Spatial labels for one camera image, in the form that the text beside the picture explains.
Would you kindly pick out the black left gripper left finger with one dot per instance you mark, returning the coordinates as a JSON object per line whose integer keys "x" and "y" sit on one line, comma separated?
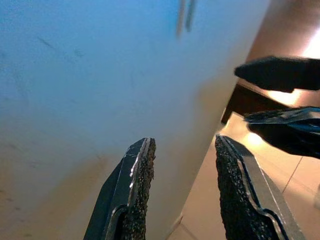
{"x": 135, "y": 190}

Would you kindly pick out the dark brown wooden table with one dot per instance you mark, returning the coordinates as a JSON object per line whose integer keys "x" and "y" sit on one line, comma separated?
{"x": 245, "y": 102}

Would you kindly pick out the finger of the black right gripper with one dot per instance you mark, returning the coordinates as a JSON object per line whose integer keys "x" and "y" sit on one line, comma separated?
{"x": 290, "y": 135}
{"x": 280, "y": 73}

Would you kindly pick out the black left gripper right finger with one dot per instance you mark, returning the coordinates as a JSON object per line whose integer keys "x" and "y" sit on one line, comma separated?
{"x": 240, "y": 200}

